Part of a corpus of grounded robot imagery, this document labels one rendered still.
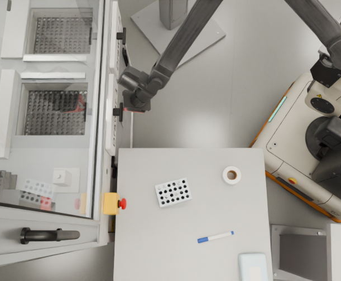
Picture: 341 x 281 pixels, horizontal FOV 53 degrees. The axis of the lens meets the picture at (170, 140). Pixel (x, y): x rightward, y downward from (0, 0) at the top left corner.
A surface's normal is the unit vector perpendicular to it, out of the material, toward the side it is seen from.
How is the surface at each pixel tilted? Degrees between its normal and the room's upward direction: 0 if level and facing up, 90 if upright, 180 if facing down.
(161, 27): 0
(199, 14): 58
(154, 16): 5
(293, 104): 0
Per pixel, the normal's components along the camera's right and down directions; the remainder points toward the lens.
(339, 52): -0.14, 0.69
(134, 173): 0.00, -0.25
